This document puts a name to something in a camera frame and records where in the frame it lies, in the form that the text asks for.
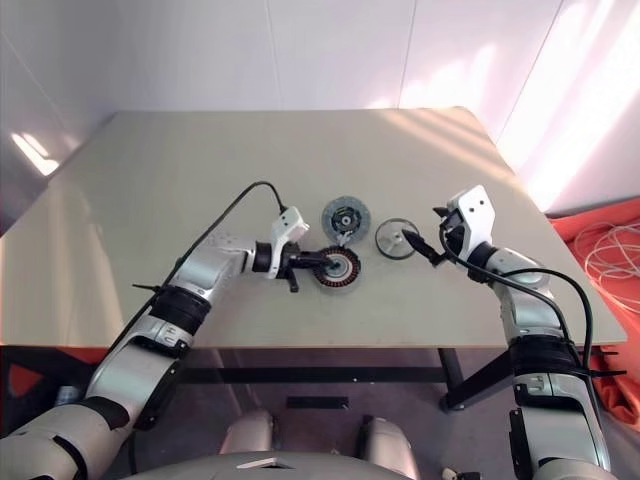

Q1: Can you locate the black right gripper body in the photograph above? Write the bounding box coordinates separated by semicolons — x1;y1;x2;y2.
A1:
428;203;466;269

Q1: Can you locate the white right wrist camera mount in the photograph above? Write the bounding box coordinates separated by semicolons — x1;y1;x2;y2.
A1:
446;184;497;264

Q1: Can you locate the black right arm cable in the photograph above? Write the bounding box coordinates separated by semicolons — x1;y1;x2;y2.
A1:
438;224;596;381

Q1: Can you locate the grey rounded left leg shell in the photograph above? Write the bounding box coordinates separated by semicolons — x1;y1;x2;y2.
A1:
219;409;279;459

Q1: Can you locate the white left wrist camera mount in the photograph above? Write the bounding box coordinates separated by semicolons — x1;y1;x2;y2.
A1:
269;206;310;280

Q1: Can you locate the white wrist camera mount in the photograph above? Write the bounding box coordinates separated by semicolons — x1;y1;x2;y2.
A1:
446;184;497;264
269;206;310;280

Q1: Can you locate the grey robot torso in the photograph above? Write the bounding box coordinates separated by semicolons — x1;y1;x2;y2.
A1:
122;449;406;480

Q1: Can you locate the grey rounded leg shell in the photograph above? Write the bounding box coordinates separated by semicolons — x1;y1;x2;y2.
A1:
219;409;279;459
357;414;419;480

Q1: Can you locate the black table frame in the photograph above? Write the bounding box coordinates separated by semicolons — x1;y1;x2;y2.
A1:
164;346;519;412

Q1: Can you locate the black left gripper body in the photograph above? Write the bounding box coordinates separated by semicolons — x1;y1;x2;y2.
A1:
279;247;305;295

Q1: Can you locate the silver round motor lid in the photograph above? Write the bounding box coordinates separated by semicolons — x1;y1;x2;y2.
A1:
374;217;417;260

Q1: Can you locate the black floor strip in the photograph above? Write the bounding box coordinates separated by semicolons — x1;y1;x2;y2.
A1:
285;396;350;411

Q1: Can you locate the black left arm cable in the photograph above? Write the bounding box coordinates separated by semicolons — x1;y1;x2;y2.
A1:
99;180;290;371

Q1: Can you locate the orange fabric cloth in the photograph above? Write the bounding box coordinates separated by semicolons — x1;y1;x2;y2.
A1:
544;197;640;426
7;348;114;397

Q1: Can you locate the copper wound spoked rotor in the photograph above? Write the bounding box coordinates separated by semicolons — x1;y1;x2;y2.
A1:
315;246;362;297

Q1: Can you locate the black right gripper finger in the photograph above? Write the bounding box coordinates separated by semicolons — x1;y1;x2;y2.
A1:
404;229;432;261
404;229;436;259

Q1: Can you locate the grey rounded right leg shell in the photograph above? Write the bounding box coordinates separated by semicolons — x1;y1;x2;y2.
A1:
357;414;419;480

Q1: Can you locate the white coiled cable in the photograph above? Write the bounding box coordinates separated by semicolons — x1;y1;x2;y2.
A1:
572;217;640;314

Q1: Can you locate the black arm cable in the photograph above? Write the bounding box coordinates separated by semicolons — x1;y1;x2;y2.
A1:
438;224;596;381
99;180;290;371

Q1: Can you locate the grey round motor housing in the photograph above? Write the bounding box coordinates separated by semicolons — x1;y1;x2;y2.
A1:
319;196;372;246

